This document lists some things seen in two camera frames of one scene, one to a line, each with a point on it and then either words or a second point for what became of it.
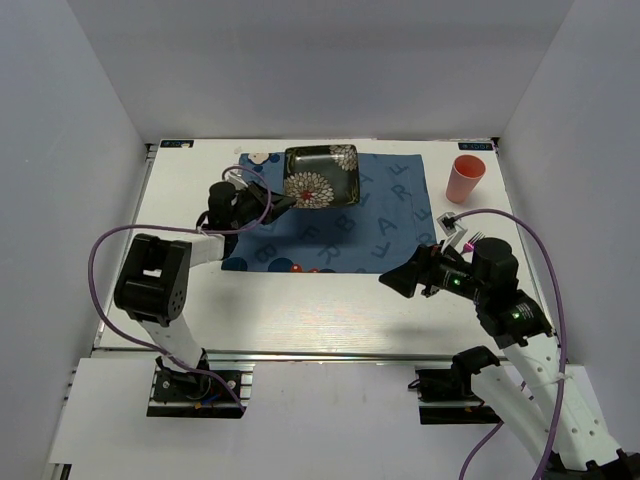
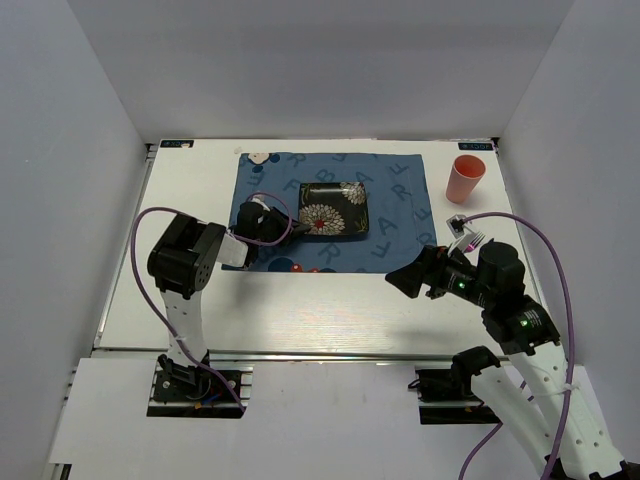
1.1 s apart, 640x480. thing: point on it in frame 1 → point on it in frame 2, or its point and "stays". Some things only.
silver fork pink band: x=475 y=238 stays
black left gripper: x=279 y=204 → x=284 y=223
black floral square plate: x=322 y=176 → x=333 y=210
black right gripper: x=428 y=261 stays
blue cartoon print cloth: x=391 y=221 stays
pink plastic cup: x=464 y=178 stays
